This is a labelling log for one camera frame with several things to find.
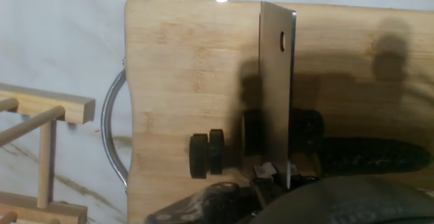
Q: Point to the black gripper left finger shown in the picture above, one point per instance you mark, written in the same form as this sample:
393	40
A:
217	203

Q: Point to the thin cucumber slice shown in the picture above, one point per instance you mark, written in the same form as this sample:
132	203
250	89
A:
198	156

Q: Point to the long cucumber piece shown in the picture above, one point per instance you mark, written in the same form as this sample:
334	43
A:
373	156

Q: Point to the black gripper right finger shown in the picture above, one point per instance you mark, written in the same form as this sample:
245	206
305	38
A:
295	174

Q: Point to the wooden peg knife rack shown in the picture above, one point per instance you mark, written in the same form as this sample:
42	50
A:
44	105

